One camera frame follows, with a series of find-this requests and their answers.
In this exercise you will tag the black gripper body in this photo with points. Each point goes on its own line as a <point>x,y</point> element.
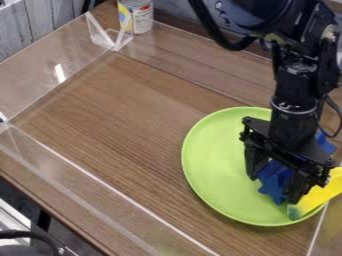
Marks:
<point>288,135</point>

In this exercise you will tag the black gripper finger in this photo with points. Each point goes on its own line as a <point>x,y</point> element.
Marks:
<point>256,159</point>
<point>308,175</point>

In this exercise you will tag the blue cross-shaped block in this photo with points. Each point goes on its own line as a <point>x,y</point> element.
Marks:
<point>276,175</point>

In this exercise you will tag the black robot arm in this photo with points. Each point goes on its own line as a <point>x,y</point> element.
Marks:
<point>304,33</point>

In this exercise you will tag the green plate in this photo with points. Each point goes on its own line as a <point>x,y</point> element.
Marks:
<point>213,163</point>

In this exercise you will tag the yellow toy banana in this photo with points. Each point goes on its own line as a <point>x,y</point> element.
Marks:
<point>319,196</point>

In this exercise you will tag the clear acrylic front barrier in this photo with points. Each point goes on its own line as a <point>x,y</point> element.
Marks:
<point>110,219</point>

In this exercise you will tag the white can with label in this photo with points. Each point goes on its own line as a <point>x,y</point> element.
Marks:
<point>138,11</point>

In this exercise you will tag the clear acrylic corner bracket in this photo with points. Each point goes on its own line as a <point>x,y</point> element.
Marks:
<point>110,38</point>

